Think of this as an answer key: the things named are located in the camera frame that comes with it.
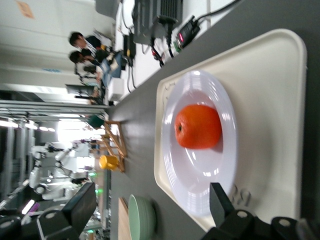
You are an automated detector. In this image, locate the black electronics box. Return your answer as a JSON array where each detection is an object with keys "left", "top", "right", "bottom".
[{"left": 132, "top": 0, "right": 184, "bottom": 46}]

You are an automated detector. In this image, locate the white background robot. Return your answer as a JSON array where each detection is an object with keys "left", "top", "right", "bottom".
[{"left": 28, "top": 141, "right": 92, "bottom": 201}]

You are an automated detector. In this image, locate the cream bear print tray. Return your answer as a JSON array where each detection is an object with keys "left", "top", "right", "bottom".
[{"left": 153, "top": 28, "right": 308, "bottom": 232}]

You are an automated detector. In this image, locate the dark green box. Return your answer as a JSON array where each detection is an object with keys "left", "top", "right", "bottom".
[{"left": 87, "top": 114, "right": 105, "bottom": 129}]

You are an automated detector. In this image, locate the yellow cup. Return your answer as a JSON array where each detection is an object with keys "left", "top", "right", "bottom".
[{"left": 98, "top": 154, "right": 120, "bottom": 172}]

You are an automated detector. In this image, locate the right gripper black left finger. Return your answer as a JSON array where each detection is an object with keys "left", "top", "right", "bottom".
[{"left": 61, "top": 182, "right": 98, "bottom": 234}]

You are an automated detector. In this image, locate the wooden peg drying rack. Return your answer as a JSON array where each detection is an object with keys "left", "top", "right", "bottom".
[{"left": 100, "top": 120, "right": 129, "bottom": 174}]

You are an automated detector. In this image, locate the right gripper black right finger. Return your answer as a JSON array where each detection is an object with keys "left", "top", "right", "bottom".
[{"left": 209, "top": 182, "right": 236, "bottom": 227}]

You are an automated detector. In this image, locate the wooden cutting board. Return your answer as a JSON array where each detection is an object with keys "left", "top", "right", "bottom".
[{"left": 117, "top": 196, "right": 132, "bottom": 240}]

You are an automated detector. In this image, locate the orange fruit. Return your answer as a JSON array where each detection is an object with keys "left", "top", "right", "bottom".
[{"left": 173, "top": 104, "right": 223, "bottom": 150}]

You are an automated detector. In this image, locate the person with striped shirt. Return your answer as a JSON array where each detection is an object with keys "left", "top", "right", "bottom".
[{"left": 68, "top": 31, "right": 104, "bottom": 51}]

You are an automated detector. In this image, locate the white round plate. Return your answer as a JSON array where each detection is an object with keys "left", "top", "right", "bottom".
[{"left": 161, "top": 69, "right": 239, "bottom": 218}]

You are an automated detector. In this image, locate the black connector with red light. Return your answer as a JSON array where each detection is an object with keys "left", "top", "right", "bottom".
[{"left": 175, "top": 15, "right": 202, "bottom": 49}]

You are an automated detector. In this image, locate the person with dark top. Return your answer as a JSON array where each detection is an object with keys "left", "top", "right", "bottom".
[{"left": 69, "top": 50, "right": 101, "bottom": 67}]

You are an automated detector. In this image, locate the dark cable on white bench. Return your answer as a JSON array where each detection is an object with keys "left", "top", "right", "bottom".
[{"left": 196, "top": 0, "right": 241, "bottom": 22}]

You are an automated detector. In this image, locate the pale green bowl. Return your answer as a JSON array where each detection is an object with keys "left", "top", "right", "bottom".
[{"left": 127, "top": 194, "right": 157, "bottom": 240}]

